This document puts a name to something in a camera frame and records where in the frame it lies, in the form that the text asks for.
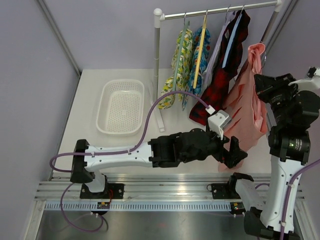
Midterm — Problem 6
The red black plaid garment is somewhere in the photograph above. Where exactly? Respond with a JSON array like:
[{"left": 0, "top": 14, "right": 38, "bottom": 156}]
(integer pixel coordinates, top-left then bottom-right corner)
[{"left": 201, "top": 10, "right": 251, "bottom": 111}]

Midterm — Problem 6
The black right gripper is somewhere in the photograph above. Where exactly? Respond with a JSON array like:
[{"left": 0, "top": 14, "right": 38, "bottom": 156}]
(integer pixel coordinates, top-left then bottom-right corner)
[{"left": 255, "top": 74, "right": 302, "bottom": 128}]

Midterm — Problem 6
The lavender hanger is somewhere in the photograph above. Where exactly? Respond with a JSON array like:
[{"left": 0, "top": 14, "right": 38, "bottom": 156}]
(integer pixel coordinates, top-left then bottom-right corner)
[{"left": 206, "top": 11, "right": 233, "bottom": 76}]

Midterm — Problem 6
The mint green hanger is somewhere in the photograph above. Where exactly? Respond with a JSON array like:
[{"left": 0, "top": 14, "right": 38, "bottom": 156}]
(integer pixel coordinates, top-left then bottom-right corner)
[{"left": 171, "top": 20, "right": 193, "bottom": 91}]

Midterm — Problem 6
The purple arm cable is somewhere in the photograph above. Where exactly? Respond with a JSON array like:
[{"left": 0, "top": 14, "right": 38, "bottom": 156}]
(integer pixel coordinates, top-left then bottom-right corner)
[
  {"left": 49, "top": 91, "right": 211, "bottom": 232},
  {"left": 254, "top": 159, "right": 320, "bottom": 240}
]

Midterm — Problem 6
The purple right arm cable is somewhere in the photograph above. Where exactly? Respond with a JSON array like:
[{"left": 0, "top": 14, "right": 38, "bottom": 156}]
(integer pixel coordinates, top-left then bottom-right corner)
[{"left": 254, "top": 159, "right": 320, "bottom": 240}]

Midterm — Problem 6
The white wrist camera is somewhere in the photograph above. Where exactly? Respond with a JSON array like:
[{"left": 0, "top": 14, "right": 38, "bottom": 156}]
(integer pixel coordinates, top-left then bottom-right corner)
[
  {"left": 288, "top": 67, "right": 320, "bottom": 91},
  {"left": 206, "top": 105, "right": 232, "bottom": 140}
]

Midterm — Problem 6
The pink pleated skirt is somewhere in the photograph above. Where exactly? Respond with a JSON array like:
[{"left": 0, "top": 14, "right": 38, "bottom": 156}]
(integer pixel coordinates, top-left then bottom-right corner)
[{"left": 217, "top": 42, "right": 268, "bottom": 172}]

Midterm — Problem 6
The left small circuit board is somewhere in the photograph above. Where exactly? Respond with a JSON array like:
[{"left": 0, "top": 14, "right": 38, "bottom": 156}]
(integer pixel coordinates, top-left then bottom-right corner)
[{"left": 97, "top": 202, "right": 111, "bottom": 209}]

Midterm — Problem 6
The small circuit board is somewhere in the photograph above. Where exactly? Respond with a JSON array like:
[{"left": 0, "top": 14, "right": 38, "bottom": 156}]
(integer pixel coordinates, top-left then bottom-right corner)
[
  {"left": 97, "top": 202, "right": 111, "bottom": 209},
  {"left": 230, "top": 202, "right": 246, "bottom": 215}
]

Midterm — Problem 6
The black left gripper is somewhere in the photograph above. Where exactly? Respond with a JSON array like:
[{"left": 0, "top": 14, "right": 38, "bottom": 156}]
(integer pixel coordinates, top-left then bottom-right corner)
[{"left": 181, "top": 125, "right": 248, "bottom": 168}]

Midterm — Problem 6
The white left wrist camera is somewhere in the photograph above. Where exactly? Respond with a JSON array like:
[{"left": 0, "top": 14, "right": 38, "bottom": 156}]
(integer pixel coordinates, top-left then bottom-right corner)
[{"left": 206, "top": 105, "right": 232, "bottom": 140}]

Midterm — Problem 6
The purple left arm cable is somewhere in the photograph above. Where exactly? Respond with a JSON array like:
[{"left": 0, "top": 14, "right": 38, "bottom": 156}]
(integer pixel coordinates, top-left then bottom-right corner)
[{"left": 49, "top": 91, "right": 211, "bottom": 232}]

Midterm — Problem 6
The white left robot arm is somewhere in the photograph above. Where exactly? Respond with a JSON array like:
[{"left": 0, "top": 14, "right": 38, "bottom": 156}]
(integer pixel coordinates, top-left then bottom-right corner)
[{"left": 70, "top": 128, "right": 248, "bottom": 199}]

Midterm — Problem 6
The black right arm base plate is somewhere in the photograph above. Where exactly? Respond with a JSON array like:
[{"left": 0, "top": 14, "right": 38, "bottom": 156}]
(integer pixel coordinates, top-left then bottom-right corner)
[{"left": 207, "top": 183, "right": 240, "bottom": 200}]

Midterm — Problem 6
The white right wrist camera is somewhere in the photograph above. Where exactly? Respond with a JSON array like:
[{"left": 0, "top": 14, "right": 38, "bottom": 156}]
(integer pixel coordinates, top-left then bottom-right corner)
[{"left": 288, "top": 67, "right": 320, "bottom": 91}]

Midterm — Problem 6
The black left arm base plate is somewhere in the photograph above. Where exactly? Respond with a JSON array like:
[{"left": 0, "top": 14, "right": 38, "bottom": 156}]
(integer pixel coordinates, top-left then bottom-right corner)
[{"left": 79, "top": 182, "right": 125, "bottom": 200}]

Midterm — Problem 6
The right small circuit board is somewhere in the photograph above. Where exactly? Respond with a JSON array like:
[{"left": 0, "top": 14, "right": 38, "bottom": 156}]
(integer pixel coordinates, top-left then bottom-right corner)
[{"left": 230, "top": 202, "right": 246, "bottom": 215}]

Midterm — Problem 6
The yellow lemon print garment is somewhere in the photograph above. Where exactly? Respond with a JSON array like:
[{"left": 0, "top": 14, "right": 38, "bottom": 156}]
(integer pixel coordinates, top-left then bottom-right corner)
[{"left": 161, "top": 28, "right": 193, "bottom": 96}]

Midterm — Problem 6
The aluminium mounting rail frame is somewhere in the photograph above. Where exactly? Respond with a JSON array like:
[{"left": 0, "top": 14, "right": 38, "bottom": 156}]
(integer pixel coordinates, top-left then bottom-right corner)
[{"left": 33, "top": 172, "right": 278, "bottom": 201}]

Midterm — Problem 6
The pink skirt hanger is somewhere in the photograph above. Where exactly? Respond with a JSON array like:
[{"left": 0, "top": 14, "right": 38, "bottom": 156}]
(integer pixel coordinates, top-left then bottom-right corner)
[{"left": 251, "top": 48, "right": 267, "bottom": 69}]

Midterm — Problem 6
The white slotted cable duct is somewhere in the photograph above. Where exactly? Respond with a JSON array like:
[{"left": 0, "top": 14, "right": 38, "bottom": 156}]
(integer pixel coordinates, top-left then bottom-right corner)
[{"left": 44, "top": 201, "right": 231, "bottom": 212}]

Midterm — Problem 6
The yellow wooden hanger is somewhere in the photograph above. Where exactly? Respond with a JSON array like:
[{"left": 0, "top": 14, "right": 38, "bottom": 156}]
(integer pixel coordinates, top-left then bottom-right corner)
[{"left": 192, "top": 11, "right": 208, "bottom": 89}]

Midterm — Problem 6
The light blue hanger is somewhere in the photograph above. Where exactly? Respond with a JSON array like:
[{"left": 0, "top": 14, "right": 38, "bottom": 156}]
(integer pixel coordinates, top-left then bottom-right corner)
[{"left": 222, "top": 11, "right": 242, "bottom": 69}]

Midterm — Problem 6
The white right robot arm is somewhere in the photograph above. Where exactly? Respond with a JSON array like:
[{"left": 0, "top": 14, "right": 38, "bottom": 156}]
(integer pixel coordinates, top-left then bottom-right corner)
[{"left": 226, "top": 73, "right": 320, "bottom": 240}]

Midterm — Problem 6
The blue floral garment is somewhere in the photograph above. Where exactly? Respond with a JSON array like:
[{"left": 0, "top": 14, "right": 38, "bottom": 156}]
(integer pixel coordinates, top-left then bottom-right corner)
[{"left": 186, "top": 27, "right": 211, "bottom": 96}]

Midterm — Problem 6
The white perforated plastic basket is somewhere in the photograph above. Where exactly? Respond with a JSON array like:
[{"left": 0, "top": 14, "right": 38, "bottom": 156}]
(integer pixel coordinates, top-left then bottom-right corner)
[{"left": 95, "top": 79, "right": 145, "bottom": 137}]

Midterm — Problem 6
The white silver clothes rack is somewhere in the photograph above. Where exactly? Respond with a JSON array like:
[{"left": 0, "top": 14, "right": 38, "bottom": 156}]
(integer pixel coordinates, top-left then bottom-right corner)
[{"left": 147, "top": 0, "right": 285, "bottom": 133}]

